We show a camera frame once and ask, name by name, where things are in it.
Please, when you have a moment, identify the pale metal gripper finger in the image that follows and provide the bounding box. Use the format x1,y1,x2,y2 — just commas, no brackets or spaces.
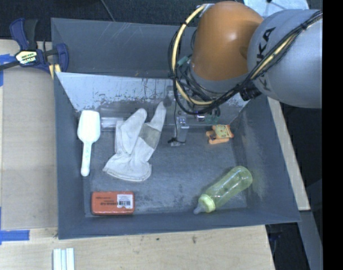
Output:
164,85,175,108
177,117,190,144

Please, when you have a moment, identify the orange toy figure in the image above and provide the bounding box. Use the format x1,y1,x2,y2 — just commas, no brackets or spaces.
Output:
205,124,234,145

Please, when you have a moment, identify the grey metal bin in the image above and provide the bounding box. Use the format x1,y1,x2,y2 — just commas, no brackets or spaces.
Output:
50,17,302,240

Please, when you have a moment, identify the white work glove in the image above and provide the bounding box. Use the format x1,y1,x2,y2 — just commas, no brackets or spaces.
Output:
102,101,167,183

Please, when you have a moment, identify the yellow-green baby bottle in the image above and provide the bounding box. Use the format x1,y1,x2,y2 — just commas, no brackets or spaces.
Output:
193,165,253,215

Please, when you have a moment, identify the white plastic scoop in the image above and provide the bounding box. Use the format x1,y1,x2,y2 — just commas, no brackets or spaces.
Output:
77,110,101,177

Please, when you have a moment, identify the orange box with label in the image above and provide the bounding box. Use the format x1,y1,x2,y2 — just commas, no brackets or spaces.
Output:
90,190,136,216

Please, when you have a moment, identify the black cylinder on white bracket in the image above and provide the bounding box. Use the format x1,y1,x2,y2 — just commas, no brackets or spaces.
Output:
240,84,262,102

